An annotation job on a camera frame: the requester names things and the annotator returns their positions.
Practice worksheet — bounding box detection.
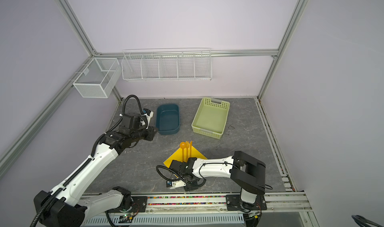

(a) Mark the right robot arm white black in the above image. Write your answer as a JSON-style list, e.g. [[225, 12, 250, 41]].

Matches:
[[164, 151, 273, 213]]

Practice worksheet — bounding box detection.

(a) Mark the orange plastic fork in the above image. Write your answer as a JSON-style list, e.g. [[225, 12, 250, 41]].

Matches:
[[185, 141, 189, 162]]

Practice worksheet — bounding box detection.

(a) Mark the orange plastic knife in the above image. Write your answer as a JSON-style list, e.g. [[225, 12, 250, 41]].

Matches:
[[189, 141, 193, 158]]

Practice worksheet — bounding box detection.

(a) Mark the black cable bottom right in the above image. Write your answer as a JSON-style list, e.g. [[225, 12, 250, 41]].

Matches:
[[351, 214, 383, 227]]

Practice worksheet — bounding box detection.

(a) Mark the white wire shelf rack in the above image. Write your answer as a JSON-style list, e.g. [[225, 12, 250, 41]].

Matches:
[[122, 48, 213, 81]]

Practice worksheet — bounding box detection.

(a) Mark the light green perforated basket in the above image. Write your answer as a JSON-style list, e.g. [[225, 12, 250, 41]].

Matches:
[[191, 97, 230, 140]]

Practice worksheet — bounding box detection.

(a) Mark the white mesh box basket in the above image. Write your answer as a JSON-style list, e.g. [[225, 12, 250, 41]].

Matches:
[[73, 58, 122, 99]]

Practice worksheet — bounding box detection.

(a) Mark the white vent grille strip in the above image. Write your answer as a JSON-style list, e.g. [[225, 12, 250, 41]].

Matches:
[[80, 213, 245, 227]]

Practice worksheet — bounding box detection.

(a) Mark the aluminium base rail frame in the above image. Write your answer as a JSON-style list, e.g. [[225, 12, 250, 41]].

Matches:
[[52, 191, 320, 227]]

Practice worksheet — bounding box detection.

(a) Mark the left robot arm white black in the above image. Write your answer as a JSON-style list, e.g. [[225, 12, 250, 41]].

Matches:
[[31, 100, 158, 227]]

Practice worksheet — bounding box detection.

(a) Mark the dark teal plastic tub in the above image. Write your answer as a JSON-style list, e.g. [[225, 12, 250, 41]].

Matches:
[[156, 104, 181, 135]]

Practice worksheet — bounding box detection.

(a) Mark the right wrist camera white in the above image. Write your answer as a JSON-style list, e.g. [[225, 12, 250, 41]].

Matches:
[[166, 180, 186, 189]]

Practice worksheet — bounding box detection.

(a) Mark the yellow paper napkin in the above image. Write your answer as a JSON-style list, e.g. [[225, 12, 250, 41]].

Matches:
[[164, 142, 207, 168]]

